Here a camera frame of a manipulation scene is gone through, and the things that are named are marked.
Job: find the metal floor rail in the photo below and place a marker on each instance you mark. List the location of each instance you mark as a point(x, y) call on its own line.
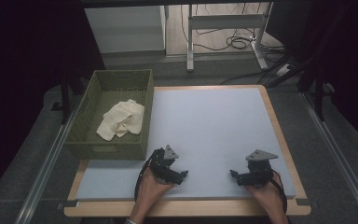
point(338, 155)
point(48, 165)

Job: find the cream printed cloth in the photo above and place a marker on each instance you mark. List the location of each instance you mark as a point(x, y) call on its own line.
point(122, 119)

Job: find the green woven basket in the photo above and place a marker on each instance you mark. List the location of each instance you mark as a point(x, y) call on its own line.
point(118, 149)

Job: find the person's left hand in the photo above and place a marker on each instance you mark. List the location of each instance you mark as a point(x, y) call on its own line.
point(149, 193)

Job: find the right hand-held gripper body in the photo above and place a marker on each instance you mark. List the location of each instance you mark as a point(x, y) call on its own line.
point(261, 171)

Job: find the grey metal desk frame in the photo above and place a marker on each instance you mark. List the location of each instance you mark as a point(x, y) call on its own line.
point(223, 21)

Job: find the white power strip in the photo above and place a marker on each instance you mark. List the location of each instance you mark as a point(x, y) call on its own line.
point(283, 70)

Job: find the person's right hand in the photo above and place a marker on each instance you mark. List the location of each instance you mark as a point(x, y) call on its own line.
point(270, 196)

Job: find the black metal stand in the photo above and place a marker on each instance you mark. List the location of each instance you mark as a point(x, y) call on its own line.
point(318, 93)
point(64, 99)

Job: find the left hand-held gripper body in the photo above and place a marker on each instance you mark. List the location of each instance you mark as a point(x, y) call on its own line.
point(161, 166)

